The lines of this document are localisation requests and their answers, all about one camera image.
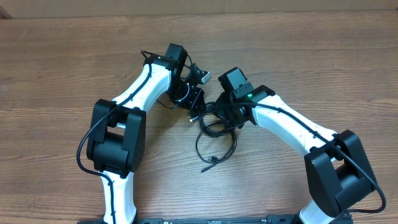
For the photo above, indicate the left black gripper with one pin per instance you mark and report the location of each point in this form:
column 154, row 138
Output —
column 198, row 97

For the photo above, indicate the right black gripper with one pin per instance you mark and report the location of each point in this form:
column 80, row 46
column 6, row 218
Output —
column 224, row 109

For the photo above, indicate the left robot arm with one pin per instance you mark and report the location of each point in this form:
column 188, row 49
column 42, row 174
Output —
column 117, row 135

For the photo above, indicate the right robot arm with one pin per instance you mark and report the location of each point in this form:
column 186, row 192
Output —
column 338, row 170

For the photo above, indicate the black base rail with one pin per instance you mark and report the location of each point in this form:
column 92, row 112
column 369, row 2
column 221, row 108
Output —
column 214, row 220

